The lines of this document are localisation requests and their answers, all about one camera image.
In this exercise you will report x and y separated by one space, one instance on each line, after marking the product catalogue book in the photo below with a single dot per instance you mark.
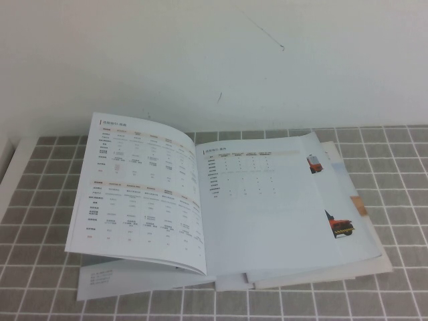
261 217

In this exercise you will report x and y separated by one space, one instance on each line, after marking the grey checked tablecloth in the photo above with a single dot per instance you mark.
384 294

